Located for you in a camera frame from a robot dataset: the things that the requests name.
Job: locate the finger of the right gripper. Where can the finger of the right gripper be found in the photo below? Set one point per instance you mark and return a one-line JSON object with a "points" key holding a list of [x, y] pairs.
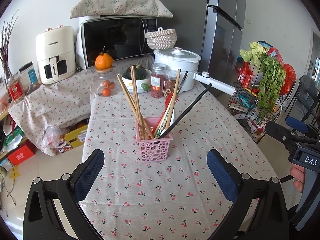
{"points": [[291, 139], [307, 130]]}

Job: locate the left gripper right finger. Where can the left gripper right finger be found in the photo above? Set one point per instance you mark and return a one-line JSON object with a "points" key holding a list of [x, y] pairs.
{"points": [[258, 209]]}

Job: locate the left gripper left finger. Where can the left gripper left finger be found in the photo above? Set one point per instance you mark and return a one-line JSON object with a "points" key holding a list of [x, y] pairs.
{"points": [[41, 219]]}

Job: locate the plain black chopstick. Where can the plain black chopstick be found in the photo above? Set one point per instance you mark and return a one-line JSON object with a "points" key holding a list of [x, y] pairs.
{"points": [[186, 111]]}

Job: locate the black chopstick gold end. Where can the black chopstick gold end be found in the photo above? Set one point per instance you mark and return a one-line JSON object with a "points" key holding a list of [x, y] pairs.
{"points": [[167, 115]]}

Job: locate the white plastic spoon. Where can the white plastic spoon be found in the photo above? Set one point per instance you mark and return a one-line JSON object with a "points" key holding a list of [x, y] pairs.
{"points": [[172, 119]]}

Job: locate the bamboo chopstick with dark tip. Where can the bamboo chopstick with dark tip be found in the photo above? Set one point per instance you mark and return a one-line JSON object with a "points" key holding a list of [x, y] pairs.
{"points": [[172, 102]]}

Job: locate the person's right hand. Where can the person's right hand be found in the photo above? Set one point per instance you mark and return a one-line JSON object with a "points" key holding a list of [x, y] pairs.
{"points": [[298, 174]]}

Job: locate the black chair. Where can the black chair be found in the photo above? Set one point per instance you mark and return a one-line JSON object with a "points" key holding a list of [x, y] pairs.
{"points": [[305, 102]]}

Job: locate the green leafy vegetables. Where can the green leafy vegetables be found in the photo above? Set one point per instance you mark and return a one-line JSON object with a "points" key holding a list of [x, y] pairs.
{"points": [[263, 70]]}

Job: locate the red gift box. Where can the red gift box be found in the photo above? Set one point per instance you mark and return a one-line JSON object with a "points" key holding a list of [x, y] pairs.
{"points": [[22, 153]]}

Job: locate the clear plastic bag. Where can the clear plastic bag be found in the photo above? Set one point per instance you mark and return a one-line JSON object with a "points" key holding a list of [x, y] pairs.
{"points": [[54, 139]]}

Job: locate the yellow cardboard box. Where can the yellow cardboard box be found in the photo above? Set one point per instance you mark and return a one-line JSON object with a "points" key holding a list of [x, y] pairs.
{"points": [[72, 139]]}

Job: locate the cherry print tablecloth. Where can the cherry print tablecloth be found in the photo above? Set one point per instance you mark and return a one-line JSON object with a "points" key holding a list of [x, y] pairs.
{"points": [[148, 188]]}

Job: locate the printed pale chopstick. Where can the printed pale chopstick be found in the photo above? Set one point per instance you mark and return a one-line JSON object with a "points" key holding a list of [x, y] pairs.
{"points": [[165, 119]]}

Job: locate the bamboo chopstick in basket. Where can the bamboo chopstick in basket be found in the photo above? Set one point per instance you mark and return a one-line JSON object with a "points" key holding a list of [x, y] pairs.
{"points": [[146, 126], [136, 99]]}

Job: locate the jar of dried fruit slices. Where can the jar of dried fruit slices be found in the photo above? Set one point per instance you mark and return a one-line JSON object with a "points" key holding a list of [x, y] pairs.
{"points": [[169, 82]]}

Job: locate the pink perforated utensil basket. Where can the pink perforated utensil basket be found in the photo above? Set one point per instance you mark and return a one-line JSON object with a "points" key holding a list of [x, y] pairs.
{"points": [[153, 150]]}

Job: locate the clear container blue label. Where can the clear container blue label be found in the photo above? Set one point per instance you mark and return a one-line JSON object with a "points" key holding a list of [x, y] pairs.
{"points": [[29, 78]]}

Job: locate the jar of red goji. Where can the jar of red goji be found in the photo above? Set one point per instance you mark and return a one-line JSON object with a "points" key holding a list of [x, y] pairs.
{"points": [[157, 80]]}

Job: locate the grey refrigerator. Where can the grey refrigerator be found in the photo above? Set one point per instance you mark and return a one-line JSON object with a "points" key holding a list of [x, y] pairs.
{"points": [[210, 28]]}

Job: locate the green lime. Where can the green lime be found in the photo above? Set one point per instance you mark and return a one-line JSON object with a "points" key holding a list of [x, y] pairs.
{"points": [[145, 87]]}

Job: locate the glass jar with oranges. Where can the glass jar with oranges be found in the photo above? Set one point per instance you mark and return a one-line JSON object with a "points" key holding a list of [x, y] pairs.
{"points": [[103, 82]]}

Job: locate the woven white lidded basket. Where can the woven white lidded basket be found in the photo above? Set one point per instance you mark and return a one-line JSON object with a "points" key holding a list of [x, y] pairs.
{"points": [[161, 39]]}

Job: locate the dark green squash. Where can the dark green squash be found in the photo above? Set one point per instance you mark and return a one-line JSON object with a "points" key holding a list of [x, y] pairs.
{"points": [[140, 72]]}

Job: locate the white ceramic bowl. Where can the white ceramic bowl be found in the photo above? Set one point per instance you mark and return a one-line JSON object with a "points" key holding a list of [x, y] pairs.
{"points": [[128, 83]]}

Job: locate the white air fryer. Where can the white air fryer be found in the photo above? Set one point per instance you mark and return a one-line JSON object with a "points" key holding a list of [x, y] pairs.
{"points": [[55, 54]]}

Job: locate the large orange on jar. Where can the large orange on jar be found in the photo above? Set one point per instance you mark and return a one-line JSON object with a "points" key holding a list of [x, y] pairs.
{"points": [[103, 61]]}

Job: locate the black microwave oven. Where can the black microwave oven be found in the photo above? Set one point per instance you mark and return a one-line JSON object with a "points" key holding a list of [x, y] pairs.
{"points": [[120, 36]]}

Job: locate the floral cloth on microwave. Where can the floral cloth on microwave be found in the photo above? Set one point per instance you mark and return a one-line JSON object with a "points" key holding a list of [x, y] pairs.
{"points": [[153, 8]]}

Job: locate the black wire storage rack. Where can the black wire storage rack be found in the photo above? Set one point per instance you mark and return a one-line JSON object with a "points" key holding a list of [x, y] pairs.
{"points": [[244, 104]]}

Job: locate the white electric pot with handle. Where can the white electric pot with handle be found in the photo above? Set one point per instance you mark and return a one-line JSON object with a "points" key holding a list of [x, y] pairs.
{"points": [[187, 61]]}

